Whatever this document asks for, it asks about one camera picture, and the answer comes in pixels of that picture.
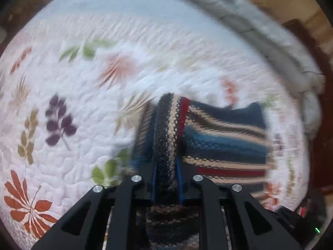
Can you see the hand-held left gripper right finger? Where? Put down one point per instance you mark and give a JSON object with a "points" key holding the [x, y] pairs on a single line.
{"points": [[180, 187]]}

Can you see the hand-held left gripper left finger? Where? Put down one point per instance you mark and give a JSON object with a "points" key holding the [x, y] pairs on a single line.
{"points": [[154, 187]]}

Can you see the white floral quilt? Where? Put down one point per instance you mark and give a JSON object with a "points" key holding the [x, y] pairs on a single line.
{"points": [[78, 83]]}

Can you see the grey blanket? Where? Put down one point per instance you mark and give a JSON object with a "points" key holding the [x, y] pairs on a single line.
{"points": [[260, 18]]}

